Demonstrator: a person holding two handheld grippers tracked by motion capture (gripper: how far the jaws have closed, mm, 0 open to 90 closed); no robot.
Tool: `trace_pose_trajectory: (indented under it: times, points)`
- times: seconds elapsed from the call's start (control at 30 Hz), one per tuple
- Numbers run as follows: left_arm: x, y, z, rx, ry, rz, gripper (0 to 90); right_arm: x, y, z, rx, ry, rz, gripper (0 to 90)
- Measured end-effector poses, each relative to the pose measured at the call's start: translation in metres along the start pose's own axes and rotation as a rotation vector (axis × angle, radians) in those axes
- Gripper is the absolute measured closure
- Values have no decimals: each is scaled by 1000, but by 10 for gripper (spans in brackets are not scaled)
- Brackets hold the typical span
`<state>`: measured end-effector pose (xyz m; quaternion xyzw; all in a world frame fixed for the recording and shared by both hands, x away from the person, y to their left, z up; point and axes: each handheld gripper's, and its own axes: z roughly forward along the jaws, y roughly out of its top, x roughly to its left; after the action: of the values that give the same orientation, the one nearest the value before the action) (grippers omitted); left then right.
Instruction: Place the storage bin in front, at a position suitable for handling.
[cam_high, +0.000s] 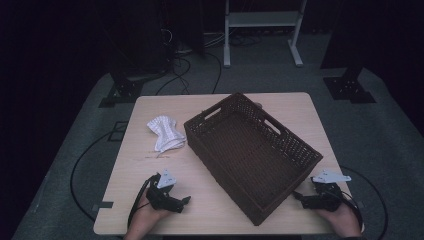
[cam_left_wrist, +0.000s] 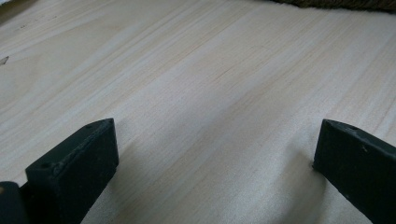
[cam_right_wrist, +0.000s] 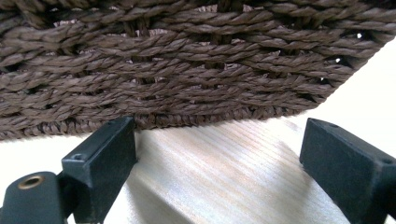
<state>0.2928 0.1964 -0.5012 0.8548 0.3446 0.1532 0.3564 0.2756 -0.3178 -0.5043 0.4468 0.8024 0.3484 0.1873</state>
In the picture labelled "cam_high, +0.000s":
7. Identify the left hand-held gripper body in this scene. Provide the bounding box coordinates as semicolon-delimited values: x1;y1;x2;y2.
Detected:
145;168;185;214

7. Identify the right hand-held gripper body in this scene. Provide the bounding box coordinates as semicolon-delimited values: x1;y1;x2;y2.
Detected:
309;168;353;213

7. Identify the white knitted cloth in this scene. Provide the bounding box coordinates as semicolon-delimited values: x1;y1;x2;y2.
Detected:
146;115;188;154

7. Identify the brown woven basket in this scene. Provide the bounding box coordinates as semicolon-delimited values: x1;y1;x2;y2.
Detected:
183;92;324;227

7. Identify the person's left hand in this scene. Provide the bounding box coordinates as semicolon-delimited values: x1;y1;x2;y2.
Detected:
123;192;172;240

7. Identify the person's right hand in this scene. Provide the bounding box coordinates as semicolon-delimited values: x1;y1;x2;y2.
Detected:
315;201;364;239

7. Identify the grey tape strip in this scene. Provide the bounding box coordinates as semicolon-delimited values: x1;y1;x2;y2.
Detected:
90;200;115;212

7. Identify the black tape square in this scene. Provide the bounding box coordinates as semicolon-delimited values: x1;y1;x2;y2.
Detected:
106;120;130;142

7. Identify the black stand base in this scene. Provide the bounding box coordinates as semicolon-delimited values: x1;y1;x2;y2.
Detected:
97;74;145;109
322;65;378;105

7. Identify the white metal stand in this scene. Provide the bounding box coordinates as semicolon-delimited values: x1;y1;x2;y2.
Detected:
223;0;308;69

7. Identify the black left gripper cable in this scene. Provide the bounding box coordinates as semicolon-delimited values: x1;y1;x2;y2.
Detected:
127;173;160;229

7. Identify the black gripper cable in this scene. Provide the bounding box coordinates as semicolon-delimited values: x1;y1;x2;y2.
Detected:
127;173;160;229
329;189;364;224

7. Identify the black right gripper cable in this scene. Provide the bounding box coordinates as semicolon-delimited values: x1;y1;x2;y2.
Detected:
329;189;364;224

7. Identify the black floor cable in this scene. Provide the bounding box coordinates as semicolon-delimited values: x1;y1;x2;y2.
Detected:
69;130;116;222
339;165;390;240

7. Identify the bundle of black cables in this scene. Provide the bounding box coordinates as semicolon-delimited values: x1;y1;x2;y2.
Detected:
153;28;224;97

